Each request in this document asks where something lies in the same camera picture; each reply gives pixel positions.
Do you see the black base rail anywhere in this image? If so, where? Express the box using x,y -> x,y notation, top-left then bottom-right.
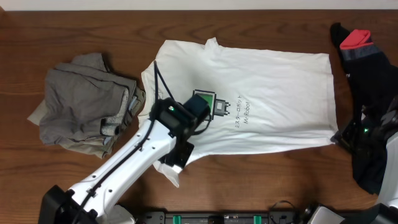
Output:
136,200 -> 313,224

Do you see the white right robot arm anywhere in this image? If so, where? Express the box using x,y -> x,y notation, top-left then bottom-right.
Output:
308,121 -> 397,224

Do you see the black garment with red collar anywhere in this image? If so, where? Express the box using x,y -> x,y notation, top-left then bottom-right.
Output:
330,23 -> 397,194

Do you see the grey folded garment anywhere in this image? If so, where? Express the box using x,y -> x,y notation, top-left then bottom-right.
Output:
28,53 -> 146,158

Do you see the white printed t-shirt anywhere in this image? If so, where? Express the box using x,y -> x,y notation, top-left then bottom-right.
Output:
138,37 -> 339,189

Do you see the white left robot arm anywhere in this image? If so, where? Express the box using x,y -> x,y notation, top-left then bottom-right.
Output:
39,95 -> 210,223

